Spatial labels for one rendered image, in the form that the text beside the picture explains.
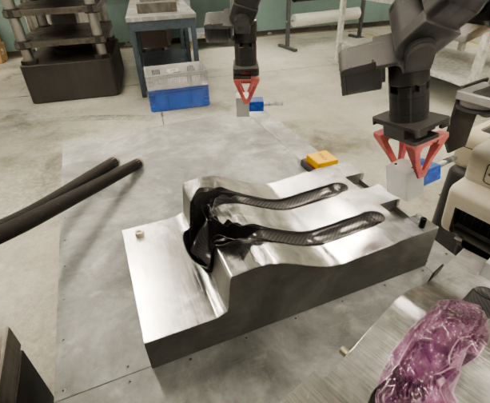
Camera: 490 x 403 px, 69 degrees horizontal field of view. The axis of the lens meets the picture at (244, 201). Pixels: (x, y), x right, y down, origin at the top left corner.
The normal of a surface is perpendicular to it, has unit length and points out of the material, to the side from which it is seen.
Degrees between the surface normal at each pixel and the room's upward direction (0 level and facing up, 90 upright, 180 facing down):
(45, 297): 0
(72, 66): 90
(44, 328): 0
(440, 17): 125
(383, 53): 39
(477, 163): 98
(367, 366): 11
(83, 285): 0
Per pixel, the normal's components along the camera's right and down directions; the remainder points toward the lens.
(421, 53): 0.01, 0.95
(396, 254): 0.38, 0.52
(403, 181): -0.90, 0.37
